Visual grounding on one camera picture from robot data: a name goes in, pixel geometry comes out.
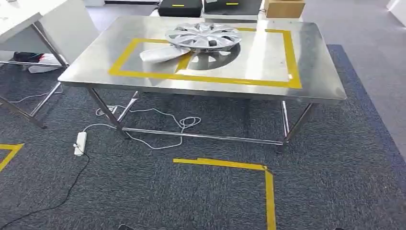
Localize yellow floor tape marker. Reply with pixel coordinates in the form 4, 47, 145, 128
172, 158, 277, 230
0, 143, 25, 173

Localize steel table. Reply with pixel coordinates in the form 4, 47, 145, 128
58, 16, 348, 154

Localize black floor cable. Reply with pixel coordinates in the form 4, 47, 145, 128
0, 144, 91, 230

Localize black case yellow label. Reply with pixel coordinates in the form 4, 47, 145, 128
158, 0, 203, 18
203, 0, 263, 16

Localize white power strip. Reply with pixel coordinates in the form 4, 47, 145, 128
74, 131, 88, 157

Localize yellow tape frame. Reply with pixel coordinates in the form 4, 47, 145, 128
108, 27, 303, 90

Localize white looped cable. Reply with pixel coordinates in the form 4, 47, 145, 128
83, 104, 203, 151

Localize silver plastic wheel hubcap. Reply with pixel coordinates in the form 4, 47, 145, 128
165, 22, 242, 53

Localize white desk metal legs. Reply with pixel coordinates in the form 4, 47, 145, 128
0, 0, 101, 129

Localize brown cardboard box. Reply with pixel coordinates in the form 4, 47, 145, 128
264, 0, 306, 19

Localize pale silver oblong piece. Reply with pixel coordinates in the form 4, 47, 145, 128
139, 46, 192, 63

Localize black and red bag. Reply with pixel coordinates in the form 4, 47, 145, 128
13, 51, 45, 63

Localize white plastic bag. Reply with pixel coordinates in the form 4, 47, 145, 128
28, 53, 69, 74

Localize thin white cable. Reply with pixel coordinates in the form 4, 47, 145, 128
9, 90, 63, 104

